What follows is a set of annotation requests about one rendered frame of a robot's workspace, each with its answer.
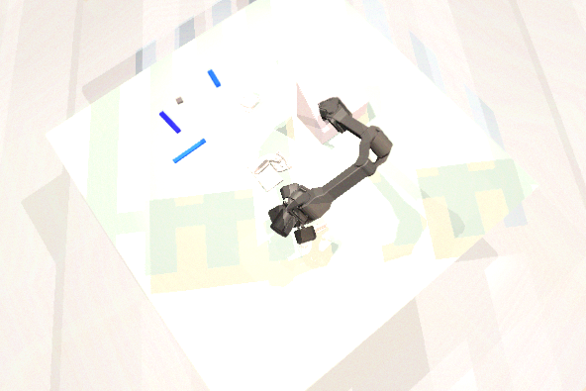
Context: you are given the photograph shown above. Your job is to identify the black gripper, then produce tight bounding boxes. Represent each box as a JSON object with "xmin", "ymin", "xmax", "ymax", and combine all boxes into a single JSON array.
[{"xmin": 280, "ymin": 183, "xmax": 317, "ymax": 244}]

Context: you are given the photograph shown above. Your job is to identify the dark blue rectangular bar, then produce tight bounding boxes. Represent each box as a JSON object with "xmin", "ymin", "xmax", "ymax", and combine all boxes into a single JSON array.
[{"xmin": 159, "ymin": 111, "xmax": 181, "ymax": 134}]

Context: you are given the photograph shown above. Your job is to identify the short blue bar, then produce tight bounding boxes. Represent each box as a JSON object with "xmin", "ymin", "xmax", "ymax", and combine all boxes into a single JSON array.
[{"xmin": 208, "ymin": 70, "xmax": 221, "ymax": 88}]

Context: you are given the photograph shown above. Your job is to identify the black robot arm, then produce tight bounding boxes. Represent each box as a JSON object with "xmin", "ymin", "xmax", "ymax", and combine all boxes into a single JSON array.
[{"xmin": 268, "ymin": 96, "xmax": 394, "ymax": 238}]

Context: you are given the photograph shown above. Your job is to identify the blue long bar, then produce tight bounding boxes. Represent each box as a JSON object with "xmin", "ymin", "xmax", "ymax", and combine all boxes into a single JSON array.
[{"xmin": 173, "ymin": 139, "xmax": 206, "ymax": 163}]

